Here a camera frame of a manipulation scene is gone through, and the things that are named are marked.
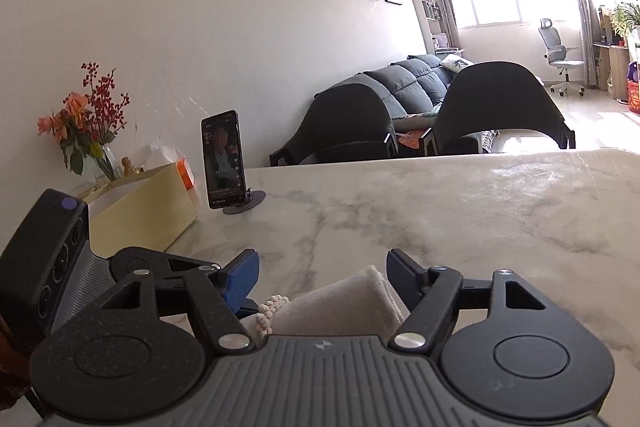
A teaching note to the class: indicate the grey office chair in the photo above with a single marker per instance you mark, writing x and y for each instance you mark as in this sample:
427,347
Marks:
557,52

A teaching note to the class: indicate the orange patterned seat pad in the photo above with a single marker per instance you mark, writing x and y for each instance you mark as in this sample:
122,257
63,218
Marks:
410,138

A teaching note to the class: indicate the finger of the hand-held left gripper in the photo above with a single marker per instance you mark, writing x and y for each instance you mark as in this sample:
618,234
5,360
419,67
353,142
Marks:
172,275

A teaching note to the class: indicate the white shopping bag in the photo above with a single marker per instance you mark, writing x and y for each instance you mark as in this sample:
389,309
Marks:
340,307

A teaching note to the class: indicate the red gift box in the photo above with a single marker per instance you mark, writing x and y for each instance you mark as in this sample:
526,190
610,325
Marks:
634,97

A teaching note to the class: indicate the purple bag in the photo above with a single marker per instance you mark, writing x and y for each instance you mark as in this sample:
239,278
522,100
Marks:
634,72

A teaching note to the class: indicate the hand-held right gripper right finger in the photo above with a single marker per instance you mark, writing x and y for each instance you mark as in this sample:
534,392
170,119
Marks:
405,277

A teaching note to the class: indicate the green potted plant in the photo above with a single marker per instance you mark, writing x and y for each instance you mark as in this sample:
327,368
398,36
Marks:
625,19

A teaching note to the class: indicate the small wooden figurine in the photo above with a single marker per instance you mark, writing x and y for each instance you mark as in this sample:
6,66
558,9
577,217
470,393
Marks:
129,166

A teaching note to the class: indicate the white printed pillow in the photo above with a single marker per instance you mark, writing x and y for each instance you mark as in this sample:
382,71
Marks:
457,63

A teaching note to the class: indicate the black dining chair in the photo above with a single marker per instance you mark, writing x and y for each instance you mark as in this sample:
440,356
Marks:
500,102
340,122

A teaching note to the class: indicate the grey sofa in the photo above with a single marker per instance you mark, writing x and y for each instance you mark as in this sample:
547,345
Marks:
400,82

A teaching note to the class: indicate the glass vase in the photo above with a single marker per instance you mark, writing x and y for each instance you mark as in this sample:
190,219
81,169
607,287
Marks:
107,164

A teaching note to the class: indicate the black smartphone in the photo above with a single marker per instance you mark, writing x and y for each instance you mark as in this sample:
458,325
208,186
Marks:
222,157

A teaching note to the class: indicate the flower bouquet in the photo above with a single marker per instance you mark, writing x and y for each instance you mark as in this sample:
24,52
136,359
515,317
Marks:
95,112

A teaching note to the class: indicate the round black phone stand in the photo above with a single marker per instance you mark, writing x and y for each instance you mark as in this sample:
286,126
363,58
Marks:
250,204

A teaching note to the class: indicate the wooden desk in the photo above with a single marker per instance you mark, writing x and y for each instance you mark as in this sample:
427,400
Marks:
612,67

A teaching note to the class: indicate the orange tissue box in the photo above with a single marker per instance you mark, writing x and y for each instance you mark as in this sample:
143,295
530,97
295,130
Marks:
185,174

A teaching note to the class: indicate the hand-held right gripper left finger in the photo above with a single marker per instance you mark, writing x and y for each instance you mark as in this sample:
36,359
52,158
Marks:
245,277

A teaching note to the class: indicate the yellow cardboard box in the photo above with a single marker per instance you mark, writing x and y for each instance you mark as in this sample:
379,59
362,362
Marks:
150,207

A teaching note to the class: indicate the white bookshelf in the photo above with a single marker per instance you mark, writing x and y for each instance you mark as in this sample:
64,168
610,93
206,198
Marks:
422,12

